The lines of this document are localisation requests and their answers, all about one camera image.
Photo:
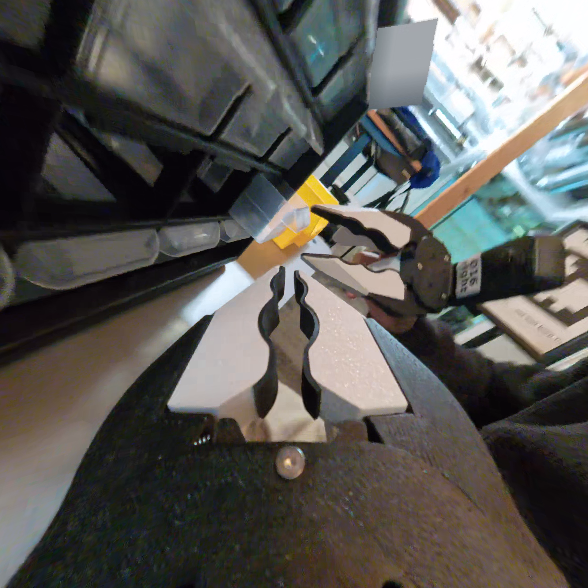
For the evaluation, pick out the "person's right forearm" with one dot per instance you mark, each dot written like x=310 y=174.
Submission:
x=482 y=363

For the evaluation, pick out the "grey desk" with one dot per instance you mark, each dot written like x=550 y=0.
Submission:
x=69 y=390

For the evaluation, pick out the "yellow plastic bin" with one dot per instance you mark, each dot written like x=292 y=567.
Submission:
x=317 y=195

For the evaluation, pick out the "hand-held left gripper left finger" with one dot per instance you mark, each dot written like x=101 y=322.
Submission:
x=220 y=353

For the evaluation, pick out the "wooden beam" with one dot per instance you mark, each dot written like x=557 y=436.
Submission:
x=500 y=154

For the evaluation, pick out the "blue cloth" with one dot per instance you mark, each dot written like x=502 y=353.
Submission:
x=425 y=167

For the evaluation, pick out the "person's dark clothing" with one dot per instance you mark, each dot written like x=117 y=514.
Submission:
x=542 y=459

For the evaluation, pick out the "black drawer cabinet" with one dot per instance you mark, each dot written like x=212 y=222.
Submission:
x=138 y=151

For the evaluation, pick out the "fiducial marker board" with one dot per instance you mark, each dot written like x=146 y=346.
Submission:
x=551 y=317

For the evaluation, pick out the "person's right hand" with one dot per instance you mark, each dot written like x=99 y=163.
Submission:
x=390 y=321

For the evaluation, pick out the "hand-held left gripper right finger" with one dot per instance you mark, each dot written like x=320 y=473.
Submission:
x=353 y=358

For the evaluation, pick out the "blue metal table frame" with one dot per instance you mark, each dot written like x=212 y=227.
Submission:
x=349 y=155

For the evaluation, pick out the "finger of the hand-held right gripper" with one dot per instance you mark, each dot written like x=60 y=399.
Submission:
x=358 y=278
x=386 y=225

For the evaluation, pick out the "set of clear cabinet drawers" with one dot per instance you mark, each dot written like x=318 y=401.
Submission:
x=174 y=73

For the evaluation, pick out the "small clear plastic drawer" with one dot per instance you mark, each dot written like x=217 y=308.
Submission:
x=262 y=206

